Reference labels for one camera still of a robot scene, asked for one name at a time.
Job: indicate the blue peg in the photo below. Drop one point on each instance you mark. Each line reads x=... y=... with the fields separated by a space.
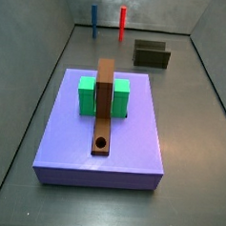
x=94 y=20

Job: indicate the purple base board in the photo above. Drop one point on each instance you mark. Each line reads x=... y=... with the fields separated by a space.
x=64 y=154

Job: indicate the right green block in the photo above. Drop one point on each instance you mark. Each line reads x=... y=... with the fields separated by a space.
x=121 y=93

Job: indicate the green block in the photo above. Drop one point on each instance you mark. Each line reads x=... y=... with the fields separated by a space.
x=121 y=93
x=86 y=95

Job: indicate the left green block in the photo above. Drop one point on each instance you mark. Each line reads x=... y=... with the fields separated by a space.
x=86 y=95

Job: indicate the brown L-shaped block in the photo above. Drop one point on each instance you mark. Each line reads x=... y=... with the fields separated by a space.
x=103 y=102

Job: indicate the dark grey slotted holder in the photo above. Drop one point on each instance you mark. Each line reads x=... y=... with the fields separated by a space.
x=151 y=54

